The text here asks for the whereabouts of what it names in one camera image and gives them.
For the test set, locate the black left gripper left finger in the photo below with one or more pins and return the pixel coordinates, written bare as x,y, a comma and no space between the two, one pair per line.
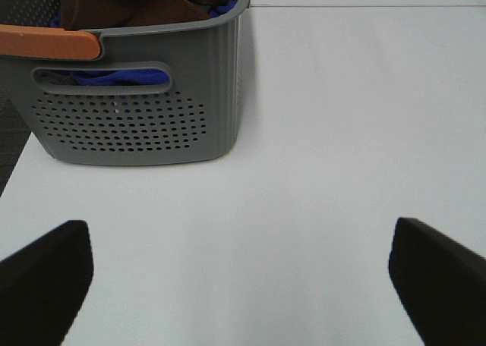
44,284

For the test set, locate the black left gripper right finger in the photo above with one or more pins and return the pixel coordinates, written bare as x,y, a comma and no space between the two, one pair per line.
440,284

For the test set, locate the brown towel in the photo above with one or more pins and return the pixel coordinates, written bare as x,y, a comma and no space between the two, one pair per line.
100,14

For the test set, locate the grey perforated plastic basket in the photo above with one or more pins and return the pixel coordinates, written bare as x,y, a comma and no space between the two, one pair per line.
123,129

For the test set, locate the blue cloth in basket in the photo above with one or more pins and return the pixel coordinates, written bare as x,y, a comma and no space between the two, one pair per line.
193,57

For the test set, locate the orange basket handle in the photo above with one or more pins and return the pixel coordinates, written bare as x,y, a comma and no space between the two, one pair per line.
48,42

